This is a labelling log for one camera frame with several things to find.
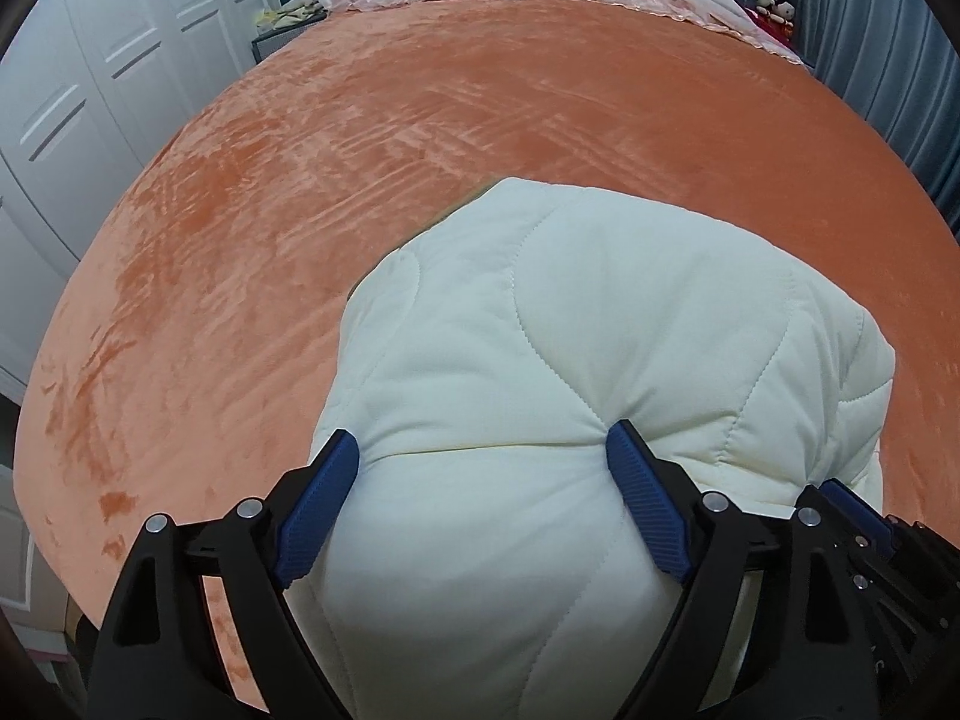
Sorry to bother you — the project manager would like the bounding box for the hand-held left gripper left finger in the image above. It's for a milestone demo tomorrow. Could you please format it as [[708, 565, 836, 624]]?
[[88, 429, 361, 720]]

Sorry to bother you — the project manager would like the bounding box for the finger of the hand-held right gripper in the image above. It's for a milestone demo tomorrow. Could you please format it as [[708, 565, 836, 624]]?
[[820, 478, 914, 567]]

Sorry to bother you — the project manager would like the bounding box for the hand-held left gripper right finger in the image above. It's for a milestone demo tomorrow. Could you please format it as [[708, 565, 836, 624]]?
[[604, 420, 877, 720]]

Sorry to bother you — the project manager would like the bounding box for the white quilted garment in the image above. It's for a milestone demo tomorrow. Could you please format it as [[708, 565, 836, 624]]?
[[281, 178, 897, 720]]

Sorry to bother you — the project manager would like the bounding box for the orange plush bed blanket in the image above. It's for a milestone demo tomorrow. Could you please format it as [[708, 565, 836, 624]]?
[[15, 0, 960, 717]]

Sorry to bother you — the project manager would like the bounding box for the grey curtain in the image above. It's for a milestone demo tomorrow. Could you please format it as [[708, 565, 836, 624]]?
[[799, 0, 960, 233]]

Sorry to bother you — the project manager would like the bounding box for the blue grey nightstand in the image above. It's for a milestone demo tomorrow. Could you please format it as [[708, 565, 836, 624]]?
[[251, 0, 335, 65]]

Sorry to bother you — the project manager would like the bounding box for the small red white doll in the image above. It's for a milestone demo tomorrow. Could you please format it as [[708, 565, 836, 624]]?
[[752, 0, 798, 40]]

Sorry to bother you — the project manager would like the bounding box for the white panelled wardrobe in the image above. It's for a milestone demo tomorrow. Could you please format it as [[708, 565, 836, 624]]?
[[0, 0, 282, 406]]

